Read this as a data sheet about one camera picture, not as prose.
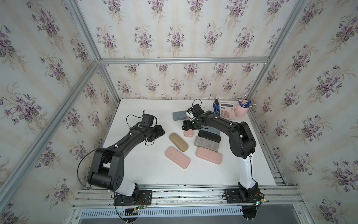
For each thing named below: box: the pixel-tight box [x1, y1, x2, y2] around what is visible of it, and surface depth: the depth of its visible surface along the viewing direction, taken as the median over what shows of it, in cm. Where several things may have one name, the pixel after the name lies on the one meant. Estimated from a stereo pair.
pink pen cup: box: [234, 104, 249, 118], surface depth 107 cm
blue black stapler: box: [212, 98, 221, 117], surface depth 116 cm
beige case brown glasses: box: [169, 132, 189, 152], surface depth 94 cm
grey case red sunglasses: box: [193, 135, 220, 152], surface depth 92 cm
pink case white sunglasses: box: [184, 129, 195, 138], surface depth 100 cm
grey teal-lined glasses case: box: [172, 110, 189, 121], surface depth 108 cm
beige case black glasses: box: [198, 129, 221, 143], surface depth 97 cm
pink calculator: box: [219, 102, 236, 120], surface depth 113 cm
